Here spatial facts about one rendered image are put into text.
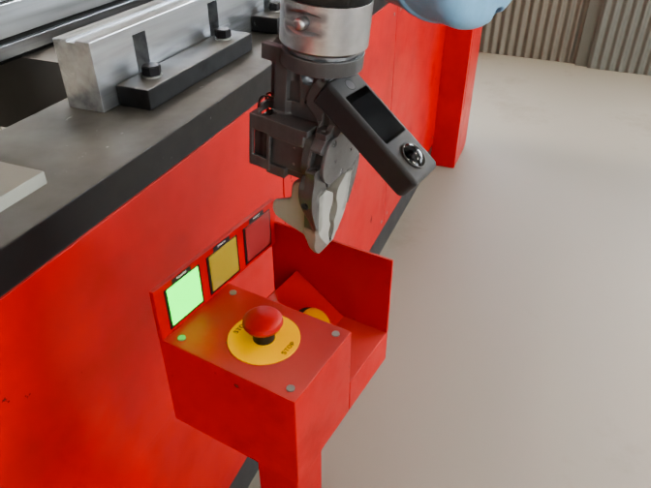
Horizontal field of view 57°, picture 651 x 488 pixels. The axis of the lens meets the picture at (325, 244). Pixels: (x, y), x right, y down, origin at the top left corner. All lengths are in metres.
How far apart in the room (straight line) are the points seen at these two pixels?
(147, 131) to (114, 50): 0.14
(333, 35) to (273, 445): 0.38
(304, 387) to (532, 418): 1.12
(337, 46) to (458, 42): 1.97
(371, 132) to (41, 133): 0.48
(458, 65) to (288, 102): 1.96
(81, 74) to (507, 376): 1.27
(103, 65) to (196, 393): 0.46
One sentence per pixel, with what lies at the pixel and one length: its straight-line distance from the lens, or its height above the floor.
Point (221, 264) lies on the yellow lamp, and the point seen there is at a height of 0.81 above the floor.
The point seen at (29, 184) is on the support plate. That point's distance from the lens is 0.45.
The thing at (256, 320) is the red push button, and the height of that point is 0.81.
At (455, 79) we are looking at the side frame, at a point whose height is 0.38.
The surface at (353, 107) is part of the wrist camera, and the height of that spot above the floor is 1.00.
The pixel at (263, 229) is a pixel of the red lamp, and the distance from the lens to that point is 0.70.
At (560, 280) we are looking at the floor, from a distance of 2.08.
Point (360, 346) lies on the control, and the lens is 0.70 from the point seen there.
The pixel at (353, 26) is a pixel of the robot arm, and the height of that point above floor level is 1.07.
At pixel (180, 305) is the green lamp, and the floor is 0.81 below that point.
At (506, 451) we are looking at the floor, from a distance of 1.54.
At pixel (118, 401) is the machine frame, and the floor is 0.58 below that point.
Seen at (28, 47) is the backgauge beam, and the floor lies 0.89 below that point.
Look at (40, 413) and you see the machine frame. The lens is 0.74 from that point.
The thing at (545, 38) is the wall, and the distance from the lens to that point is 4.13.
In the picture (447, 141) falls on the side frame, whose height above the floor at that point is 0.12.
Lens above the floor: 1.19
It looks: 35 degrees down
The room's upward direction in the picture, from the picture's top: straight up
